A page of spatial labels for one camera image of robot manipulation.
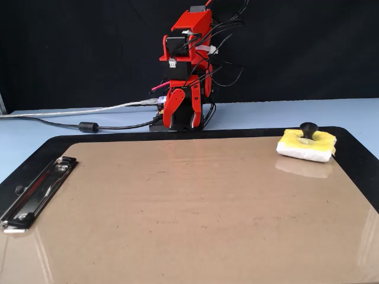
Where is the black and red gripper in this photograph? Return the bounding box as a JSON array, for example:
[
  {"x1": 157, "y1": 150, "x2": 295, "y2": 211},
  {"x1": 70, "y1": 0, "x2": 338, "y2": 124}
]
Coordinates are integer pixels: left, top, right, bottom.
[{"x1": 162, "y1": 60, "x2": 204, "y2": 130}]

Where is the yellow sponge with black knob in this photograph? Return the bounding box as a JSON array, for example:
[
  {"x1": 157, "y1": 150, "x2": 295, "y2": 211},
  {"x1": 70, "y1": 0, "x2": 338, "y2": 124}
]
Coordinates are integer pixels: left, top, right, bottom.
[{"x1": 276, "y1": 121, "x2": 338, "y2": 163}]

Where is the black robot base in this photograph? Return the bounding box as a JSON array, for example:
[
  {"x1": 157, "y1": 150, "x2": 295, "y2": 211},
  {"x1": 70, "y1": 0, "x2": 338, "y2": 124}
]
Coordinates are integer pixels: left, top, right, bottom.
[{"x1": 149, "y1": 97, "x2": 214, "y2": 133}]

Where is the black mat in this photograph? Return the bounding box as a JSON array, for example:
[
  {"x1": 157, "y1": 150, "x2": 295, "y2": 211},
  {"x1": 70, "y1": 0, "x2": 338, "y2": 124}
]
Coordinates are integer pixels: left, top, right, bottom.
[{"x1": 0, "y1": 126, "x2": 379, "y2": 215}]

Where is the brown clipboard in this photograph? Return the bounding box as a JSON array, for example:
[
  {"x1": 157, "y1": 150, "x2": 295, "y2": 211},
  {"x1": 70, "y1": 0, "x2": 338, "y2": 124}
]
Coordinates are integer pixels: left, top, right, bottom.
[{"x1": 0, "y1": 135, "x2": 379, "y2": 284}]

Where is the black backdrop cloth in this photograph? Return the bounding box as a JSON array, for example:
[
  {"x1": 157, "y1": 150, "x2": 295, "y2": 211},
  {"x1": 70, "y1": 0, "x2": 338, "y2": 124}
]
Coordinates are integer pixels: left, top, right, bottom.
[{"x1": 0, "y1": 0, "x2": 379, "y2": 115}]

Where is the silver metal clipboard clip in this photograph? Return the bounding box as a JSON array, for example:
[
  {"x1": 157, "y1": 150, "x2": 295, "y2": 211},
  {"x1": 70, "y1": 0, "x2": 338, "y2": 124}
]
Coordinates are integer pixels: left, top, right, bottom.
[{"x1": 0, "y1": 156, "x2": 78, "y2": 235}]

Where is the red power wire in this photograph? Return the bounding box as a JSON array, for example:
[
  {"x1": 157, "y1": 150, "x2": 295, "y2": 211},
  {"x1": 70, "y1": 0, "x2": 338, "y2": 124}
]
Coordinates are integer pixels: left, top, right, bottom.
[{"x1": 150, "y1": 0, "x2": 214, "y2": 91}]

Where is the black power cable with ferrite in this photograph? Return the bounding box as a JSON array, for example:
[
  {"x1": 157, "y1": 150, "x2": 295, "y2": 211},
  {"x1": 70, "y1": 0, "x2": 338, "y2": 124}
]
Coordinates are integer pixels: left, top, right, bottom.
[{"x1": 0, "y1": 116, "x2": 162, "y2": 134}]

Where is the silver USB cable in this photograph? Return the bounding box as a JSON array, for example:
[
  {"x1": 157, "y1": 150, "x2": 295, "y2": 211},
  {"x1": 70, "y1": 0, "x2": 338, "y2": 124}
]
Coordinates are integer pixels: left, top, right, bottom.
[{"x1": 0, "y1": 98, "x2": 159, "y2": 119}]

